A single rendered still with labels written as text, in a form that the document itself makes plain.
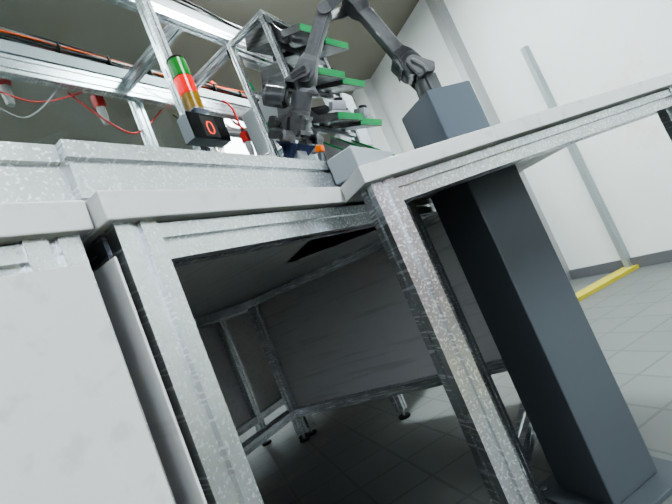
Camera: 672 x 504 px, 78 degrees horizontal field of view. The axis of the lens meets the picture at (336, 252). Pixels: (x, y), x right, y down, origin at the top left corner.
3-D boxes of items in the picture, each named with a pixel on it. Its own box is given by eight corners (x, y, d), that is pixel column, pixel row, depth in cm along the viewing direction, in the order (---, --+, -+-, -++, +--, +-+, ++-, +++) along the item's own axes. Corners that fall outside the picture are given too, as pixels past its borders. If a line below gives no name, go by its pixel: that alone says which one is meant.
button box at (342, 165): (401, 172, 103) (391, 150, 103) (361, 170, 85) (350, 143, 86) (378, 185, 107) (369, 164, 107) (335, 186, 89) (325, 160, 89)
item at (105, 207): (482, 191, 163) (479, 184, 163) (107, 219, 37) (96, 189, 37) (250, 300, 238) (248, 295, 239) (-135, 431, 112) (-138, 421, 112)
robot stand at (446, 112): (501, 149, 104) (469, 79, 106) (459, 163, 99) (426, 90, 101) (468, 171, 117) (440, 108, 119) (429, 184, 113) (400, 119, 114)
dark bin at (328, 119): (363, 120, 140) (362, 97, 138) (338, 119, 130) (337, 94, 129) (304, 129, 158) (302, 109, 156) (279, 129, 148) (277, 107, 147)
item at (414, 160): (692, 77, 96) (686, 66, 96) (365, 182, 64) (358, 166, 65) (495, 185, 161) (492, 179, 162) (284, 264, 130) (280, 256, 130)
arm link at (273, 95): (314, 77, 117) (273, 72, 118) (310, 62, 109) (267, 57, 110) (307, 116, 116) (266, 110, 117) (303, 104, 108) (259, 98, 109)
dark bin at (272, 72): (345, 79, 141) (343, 55, 140) (319, 74, 132) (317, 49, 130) (288, 92, 159) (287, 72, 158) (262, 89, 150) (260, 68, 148)
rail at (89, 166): (406, 198, 119) (391, 163, 120) (90, 222, 44) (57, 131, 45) (390, 206, 122) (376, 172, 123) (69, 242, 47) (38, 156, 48)
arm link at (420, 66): (432, 84, 115) (423, 63, 115) (438, 67, 106) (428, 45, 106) (410, 93, 115) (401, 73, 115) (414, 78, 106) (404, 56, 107)
